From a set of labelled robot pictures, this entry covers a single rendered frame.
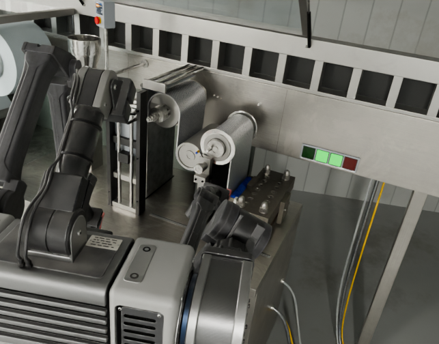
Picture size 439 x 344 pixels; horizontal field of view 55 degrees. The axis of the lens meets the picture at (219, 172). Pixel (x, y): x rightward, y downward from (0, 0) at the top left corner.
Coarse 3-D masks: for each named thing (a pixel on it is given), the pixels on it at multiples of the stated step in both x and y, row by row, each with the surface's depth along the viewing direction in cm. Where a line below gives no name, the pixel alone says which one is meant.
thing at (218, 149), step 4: (212, 140) 162; (216, 140) 162; (220, 140) 162; (208, 144) 164; (212, 144) 163; (216, 144) 162; (220, 144) 161; (224, 144) 162; (212, 148) 164; (216, 148) 163; (220, 148) 162; (224, 148) 162; (208, 152) 165; (212, 152) 164; (216, 152) 164; (220, 152) 163; (224, 152) 163; (212, 156) 165; (216, 156) 164; (220, 156) 164
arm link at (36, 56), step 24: (24, 48) 95; (48, 48) 95; (24, 72) 93; (48, 72) 96; (24, 96) 91; (24, 120) 90; (0, 144) 88; (24, 144) 91; (0, 168) 86; (0, 192) 84; (24, 192) 89
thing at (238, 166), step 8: (240, 152) 174; (248, 152) 184; (232, 160) 167; (240, 160) 177; (248, 160) 188; (232, 168) 169; (240, 168) 180; (232, 176) 172; (240, 176) 184; (232, 184) 176; (232, 192) 179
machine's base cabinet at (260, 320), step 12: (288, 240) 190; (288, 252) 203; (276, 264) 175; (288, 264) 218; (276, 276) 186; (264, 288) 164; (276, 288) 198; (252, 300) 154; (264, 300) 174; (276, 300) 212; (252, 312) 156; (264, 312) 184; (252, 324) 161; (264, 324) 196; (252, 336) 170; (264, 336) 210
